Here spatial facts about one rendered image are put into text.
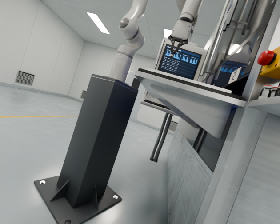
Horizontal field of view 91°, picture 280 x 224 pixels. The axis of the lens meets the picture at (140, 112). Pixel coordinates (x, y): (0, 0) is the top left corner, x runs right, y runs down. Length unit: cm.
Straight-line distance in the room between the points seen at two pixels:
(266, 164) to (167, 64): 125
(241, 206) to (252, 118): 29
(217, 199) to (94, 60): 727
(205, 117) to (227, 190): 26
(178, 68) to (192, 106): 103
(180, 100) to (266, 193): 41
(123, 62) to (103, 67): 616
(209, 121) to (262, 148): 18
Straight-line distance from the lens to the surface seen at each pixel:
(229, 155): 56
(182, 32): 93
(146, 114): 614
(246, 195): 62
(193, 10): 99
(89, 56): 769
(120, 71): 97
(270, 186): 63
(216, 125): 63
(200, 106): 62
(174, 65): 160
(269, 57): 53
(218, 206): 61
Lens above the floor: 75
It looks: 2 degrees down
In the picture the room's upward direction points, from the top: 19 degrees clockwise
